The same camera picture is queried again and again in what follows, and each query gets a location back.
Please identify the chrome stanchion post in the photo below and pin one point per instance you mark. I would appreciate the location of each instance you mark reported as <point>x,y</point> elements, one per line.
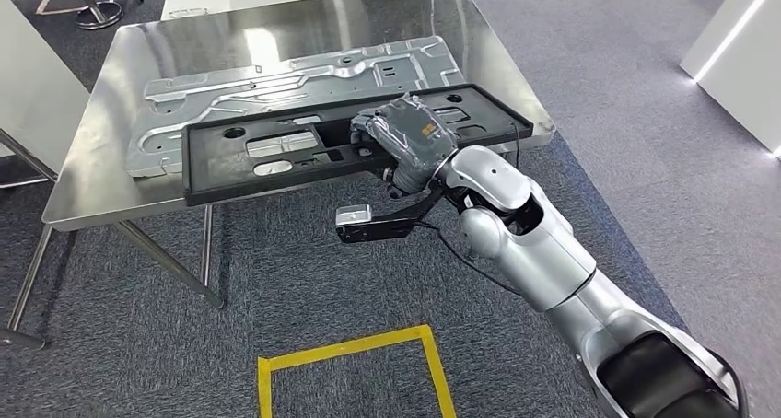
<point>97,16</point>

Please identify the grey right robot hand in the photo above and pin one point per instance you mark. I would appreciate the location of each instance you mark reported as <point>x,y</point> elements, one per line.
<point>415,134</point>

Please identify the white display counter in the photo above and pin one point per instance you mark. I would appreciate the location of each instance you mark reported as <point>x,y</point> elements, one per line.
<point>744,49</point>

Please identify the stamped sheet metal panel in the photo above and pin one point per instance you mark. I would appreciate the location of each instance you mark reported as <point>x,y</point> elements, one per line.
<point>213,92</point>

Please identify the black plastic plate holder part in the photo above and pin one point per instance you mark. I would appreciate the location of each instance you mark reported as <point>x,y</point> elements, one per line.
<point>213,165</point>

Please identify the white side table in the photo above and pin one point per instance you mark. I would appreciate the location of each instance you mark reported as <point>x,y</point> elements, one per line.
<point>36,86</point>

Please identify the clear glasses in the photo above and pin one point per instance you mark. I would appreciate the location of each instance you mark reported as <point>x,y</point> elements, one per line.
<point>180,13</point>

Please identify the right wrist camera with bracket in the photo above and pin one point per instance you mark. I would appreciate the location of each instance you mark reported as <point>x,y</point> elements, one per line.
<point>353,215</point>

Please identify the steel workbench table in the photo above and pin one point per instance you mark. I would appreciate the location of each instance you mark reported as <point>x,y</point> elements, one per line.
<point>91,177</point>

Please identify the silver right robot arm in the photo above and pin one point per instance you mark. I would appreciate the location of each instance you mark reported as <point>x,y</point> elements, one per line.
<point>549,269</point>

